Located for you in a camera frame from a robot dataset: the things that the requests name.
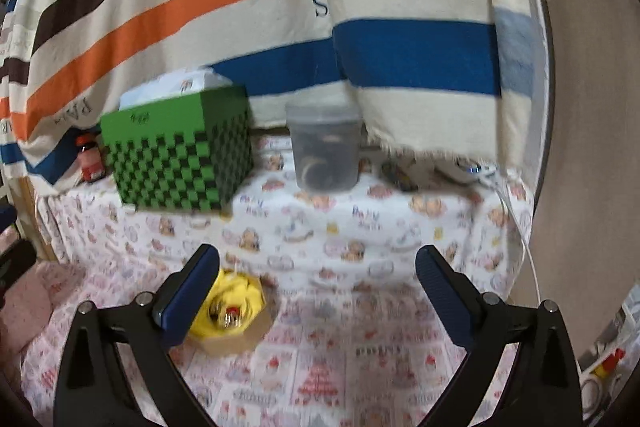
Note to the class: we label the pink print tablecloth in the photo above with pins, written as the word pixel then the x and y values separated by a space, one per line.
pixel 350 367

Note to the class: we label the pink bag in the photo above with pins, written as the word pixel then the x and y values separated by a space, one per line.
pixel 22 307

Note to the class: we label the bear print cloth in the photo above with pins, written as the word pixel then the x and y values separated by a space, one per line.
pixel 350 222

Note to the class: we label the green checkered box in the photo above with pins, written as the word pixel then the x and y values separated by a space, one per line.
pixel 180 152

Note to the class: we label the clear plastic container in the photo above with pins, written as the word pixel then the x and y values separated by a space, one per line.
pixel 325 147

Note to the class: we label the gold octagonal box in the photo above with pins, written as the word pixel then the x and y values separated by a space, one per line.
pixel 240 332

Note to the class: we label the white charger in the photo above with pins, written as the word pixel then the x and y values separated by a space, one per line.
pixel 465 169

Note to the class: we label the red yellow toy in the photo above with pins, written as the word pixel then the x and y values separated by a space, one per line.
pixel 609 359

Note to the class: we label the small black object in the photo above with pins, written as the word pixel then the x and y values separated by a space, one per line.
pixel 400 177

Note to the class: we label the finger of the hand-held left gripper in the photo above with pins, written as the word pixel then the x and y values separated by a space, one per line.
pixel 5 215
pixel 15 259

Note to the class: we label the pile of silver jewelry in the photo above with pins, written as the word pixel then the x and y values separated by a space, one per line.
pixel 230 313

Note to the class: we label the round pink white object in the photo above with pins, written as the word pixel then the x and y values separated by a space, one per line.
pixel 592 394

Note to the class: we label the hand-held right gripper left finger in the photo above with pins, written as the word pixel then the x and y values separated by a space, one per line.
pixel 192 289

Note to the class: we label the yellow cloth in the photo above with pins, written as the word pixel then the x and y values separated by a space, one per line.
pixel 245 299

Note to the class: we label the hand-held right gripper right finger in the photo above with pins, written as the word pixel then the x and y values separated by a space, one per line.
pixel 445 294

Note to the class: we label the striped blanket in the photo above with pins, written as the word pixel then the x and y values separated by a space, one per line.
pixel 250 7

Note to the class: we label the wooden board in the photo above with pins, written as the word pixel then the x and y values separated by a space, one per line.
pixel 590 107

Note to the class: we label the red pill bottle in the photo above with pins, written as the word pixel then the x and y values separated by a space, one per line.
pixel 91 159

